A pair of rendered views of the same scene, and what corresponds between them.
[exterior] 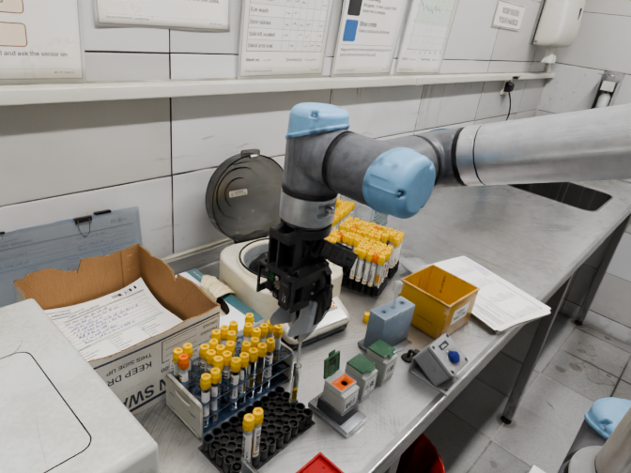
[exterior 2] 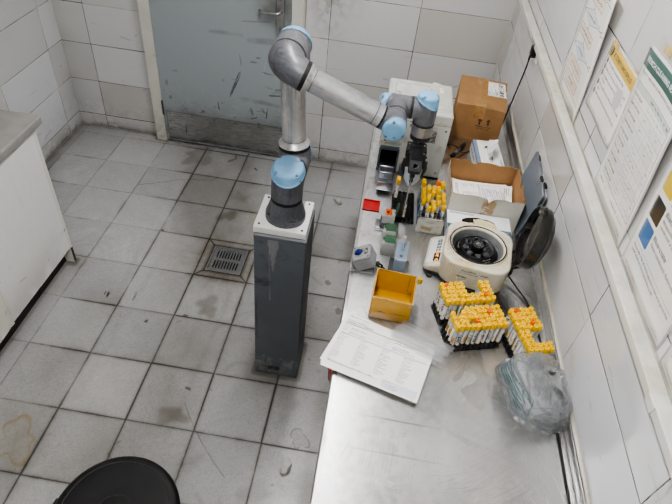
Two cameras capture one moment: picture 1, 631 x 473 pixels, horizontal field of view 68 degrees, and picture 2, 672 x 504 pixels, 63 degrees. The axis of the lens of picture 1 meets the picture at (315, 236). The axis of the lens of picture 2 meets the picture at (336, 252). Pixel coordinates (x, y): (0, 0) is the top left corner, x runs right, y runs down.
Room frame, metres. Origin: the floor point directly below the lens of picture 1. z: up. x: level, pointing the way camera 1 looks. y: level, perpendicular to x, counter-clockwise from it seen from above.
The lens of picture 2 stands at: (1.81, -1.20, 2.24)
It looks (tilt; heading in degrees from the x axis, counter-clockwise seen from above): 43 degrees down; 143
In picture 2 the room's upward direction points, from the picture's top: 7 degrees clockwise
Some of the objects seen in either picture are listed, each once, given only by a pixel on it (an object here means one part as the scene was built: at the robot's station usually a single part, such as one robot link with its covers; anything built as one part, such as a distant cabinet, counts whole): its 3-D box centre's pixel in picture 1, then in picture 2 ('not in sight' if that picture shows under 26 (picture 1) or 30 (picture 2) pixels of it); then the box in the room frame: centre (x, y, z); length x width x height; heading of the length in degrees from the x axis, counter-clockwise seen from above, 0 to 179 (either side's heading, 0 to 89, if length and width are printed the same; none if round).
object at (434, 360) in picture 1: (432, 355); (369, 258); (0.76, -0.26, 0.92); 0.13 x 0.07 x 0.08; 51
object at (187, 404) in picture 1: (232, 376); (429, 209); (0.63, 0.11, 0.91); 0.20 x 0.10 x 0.07; 141
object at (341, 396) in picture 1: (339, 395); (388, 218); (0.61, -0.08, 0.92); 0.05 x 0.04 x 0.06; 51
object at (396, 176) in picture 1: (387, 173); (396, 107); (0.53, -0.07, 1.35); 0.11 x 0.11 x 0.08; 51
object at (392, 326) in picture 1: (389, 327); (399, 260); (0.82, -0.18, 0.92); 0.10 x 0.07 x 0.10; 135
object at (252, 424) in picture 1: (261, 410); (404, 197); (0.54, 0.05, 0.93); 0.17 x 0.09 x 0.11; 141
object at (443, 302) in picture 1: (436, 301); (392, 296); (0.94, -0.30, 0.93); 0.13 x 0.13 x 0.10; 47
